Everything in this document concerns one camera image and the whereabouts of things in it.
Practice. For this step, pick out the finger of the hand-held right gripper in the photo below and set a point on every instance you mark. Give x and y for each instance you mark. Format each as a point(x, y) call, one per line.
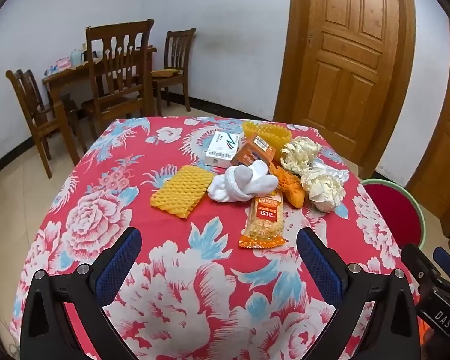
point(416, 264)
point(446, 260)

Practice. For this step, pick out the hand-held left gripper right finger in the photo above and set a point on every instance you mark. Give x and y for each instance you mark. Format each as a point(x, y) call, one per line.
point(318, 266)

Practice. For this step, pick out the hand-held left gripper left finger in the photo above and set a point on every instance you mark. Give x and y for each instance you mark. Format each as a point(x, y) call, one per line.
point(120, 262)

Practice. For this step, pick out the red basin with green rim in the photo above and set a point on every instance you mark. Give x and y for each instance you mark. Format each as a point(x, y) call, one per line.
point(393, 210)

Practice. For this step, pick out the orange plastic bag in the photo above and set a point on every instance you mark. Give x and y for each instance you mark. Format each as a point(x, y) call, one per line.
point(290, 189)

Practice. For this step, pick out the small orange carton box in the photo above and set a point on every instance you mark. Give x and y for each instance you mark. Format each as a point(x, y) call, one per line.
point(253, 153)

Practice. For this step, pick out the red floral tablecloth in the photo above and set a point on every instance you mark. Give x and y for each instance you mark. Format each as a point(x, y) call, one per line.
point(172, 307)

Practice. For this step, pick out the orange snack packet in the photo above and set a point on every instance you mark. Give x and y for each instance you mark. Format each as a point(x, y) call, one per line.
point(264, 221)

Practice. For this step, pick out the crumpled white tissue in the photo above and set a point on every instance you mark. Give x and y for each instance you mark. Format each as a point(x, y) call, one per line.
point(298, 155)
point(322, 191)

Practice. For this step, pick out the flat yellow foam fruit net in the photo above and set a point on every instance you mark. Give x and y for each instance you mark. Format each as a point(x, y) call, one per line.
point(182, 191)

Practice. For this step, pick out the white sock bundle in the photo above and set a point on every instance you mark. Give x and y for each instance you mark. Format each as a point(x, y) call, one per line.
point(243, 183)

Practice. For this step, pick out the yellow foam net cup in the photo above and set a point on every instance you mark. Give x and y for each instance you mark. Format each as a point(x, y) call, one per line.
point(250, 127)
point(273, 137)

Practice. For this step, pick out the white carton box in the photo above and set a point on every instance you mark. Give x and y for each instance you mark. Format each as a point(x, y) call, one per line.
point(223, 150)

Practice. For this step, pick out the tall-backed wooden chair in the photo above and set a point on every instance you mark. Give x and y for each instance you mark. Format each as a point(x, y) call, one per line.
point(116, 101)

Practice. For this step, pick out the low wooden chair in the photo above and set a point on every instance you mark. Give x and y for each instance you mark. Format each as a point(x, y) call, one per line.
point(36, 120)

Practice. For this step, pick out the yellow seat cushion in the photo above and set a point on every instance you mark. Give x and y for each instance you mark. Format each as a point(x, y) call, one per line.
point(164, 72)

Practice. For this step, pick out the wooden dining table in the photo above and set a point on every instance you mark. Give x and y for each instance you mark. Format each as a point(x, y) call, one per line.
point(79, 71)

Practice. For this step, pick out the wooden panel door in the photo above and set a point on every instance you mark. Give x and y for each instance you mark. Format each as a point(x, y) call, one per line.
point(345, 71)

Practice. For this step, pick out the pink packet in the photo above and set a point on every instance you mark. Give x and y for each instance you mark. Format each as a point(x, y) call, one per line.
point(58, 64)

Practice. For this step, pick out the pale green jug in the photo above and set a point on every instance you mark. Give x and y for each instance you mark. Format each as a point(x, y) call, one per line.
point(75, 57)

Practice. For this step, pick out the wooden chair with cushion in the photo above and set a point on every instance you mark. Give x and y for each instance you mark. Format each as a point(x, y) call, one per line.
point(178, 48)

